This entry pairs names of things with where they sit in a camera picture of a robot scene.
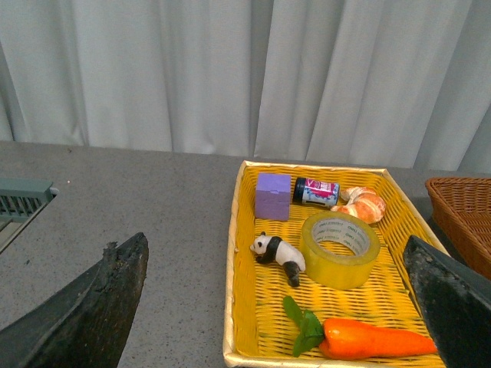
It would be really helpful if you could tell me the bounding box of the toy orange carrot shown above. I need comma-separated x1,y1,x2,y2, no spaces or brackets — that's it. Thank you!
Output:
282,296,437,360

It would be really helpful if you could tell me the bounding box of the small black-lidded jar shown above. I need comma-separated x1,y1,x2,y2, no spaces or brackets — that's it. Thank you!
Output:
292,177,340,209

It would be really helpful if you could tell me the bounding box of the yellow woven basket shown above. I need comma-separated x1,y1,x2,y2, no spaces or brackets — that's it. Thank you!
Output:
223,161,442,367

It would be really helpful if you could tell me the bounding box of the panda figurine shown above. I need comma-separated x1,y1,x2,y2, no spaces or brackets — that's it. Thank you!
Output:
249,232,306,288

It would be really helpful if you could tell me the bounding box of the brown wicker basket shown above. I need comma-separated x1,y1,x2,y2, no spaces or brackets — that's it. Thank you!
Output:
425,177,490,278

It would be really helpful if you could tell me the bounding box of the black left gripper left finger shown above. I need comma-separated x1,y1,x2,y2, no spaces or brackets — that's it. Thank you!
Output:
1,232,149,367

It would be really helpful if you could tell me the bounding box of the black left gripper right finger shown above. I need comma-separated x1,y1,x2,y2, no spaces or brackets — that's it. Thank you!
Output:
403,235,490,367

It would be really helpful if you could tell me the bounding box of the grey-green plastic crate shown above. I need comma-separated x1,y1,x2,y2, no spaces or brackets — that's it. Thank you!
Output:
1,178,59,253

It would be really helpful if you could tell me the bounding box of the yellow tape roll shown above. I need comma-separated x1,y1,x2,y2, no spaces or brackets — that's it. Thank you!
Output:
299,211,381,290

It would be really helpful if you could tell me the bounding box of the purple cube block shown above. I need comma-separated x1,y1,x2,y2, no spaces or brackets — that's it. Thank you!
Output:
255,172,291,221

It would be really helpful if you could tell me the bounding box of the white curtain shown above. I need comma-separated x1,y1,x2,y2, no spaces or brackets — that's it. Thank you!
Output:
1,1,490,173

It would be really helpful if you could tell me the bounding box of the toy croissant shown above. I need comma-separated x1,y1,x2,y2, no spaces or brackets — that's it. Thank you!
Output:
331,186,386,224

